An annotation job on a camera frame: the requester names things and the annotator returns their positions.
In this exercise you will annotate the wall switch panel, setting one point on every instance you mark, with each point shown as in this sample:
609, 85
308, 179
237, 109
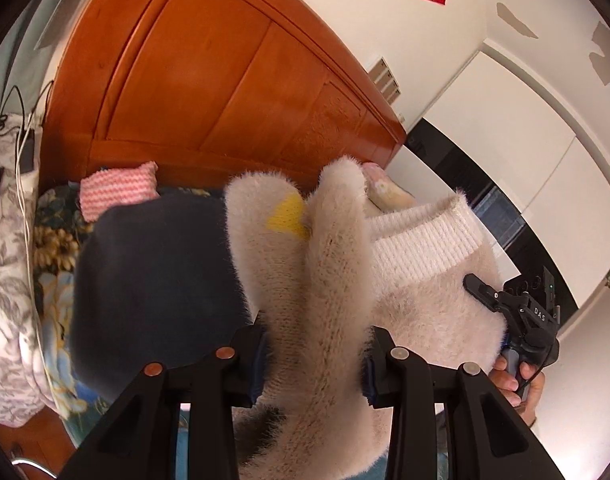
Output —
386, 79

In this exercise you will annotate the black glossy cabinet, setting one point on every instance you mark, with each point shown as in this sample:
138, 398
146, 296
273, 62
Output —
485, 185

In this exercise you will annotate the blue floral bedsheet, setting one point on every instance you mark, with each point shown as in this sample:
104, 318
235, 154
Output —
55, 240

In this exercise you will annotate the grey floral quilt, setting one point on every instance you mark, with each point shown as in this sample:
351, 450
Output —
7, 310

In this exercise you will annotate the orange wooden headboard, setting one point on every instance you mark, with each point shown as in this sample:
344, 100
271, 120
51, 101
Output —
195, 70

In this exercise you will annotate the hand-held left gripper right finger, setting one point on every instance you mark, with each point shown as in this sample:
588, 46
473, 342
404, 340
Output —
369, 377

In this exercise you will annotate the fuzzy cream and navy sweater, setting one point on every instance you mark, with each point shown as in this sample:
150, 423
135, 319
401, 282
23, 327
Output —
330, 280

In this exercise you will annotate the grey curtain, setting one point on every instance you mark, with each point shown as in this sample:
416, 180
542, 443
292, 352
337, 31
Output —
30, 35

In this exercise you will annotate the peach floral pillow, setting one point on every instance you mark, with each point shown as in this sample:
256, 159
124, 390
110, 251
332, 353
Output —
387, 191

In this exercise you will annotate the white wardrobe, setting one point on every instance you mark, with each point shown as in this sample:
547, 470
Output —
545, 145

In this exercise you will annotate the person's right hand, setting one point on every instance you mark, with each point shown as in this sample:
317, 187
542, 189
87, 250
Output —
505, 385

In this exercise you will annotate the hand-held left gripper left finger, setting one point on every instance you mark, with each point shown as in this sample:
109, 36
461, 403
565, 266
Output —
256, 367

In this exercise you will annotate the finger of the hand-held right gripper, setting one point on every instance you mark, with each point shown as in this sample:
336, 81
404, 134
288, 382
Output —
482, 290

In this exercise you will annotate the pink knitted cloth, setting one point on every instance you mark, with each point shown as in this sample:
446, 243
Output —
117, 190

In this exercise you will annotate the black power bank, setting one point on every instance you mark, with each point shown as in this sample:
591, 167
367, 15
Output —
26, 152

